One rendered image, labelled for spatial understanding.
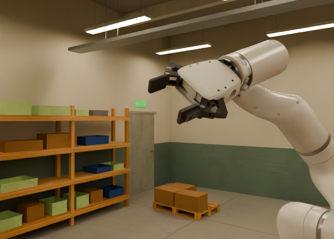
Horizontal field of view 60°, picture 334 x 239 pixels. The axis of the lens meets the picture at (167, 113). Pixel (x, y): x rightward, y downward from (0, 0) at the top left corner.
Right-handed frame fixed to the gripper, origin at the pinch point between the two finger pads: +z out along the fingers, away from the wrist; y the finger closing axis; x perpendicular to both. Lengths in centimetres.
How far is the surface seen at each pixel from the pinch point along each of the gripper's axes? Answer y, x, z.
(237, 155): 186, -558, -459
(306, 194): 9, -525, -493
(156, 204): 182, -546, -192
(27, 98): 406, -348, -35
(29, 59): 451, -301, -63
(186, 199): 136, -482, -225
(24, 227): 223, -440, 47
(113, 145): 308, -457, -157
